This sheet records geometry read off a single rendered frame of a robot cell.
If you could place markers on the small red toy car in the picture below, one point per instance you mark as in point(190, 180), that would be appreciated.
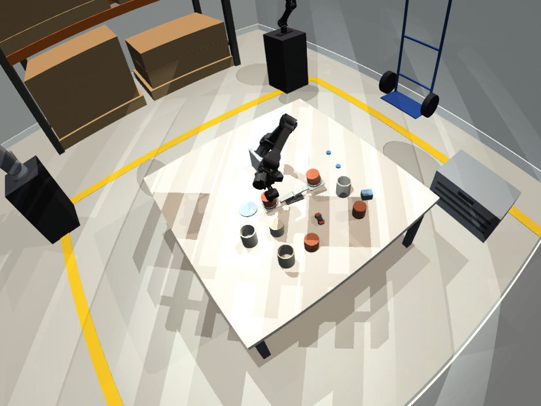
point(319, 218)

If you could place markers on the blue cube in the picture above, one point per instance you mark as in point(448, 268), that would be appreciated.
point(366, 194)

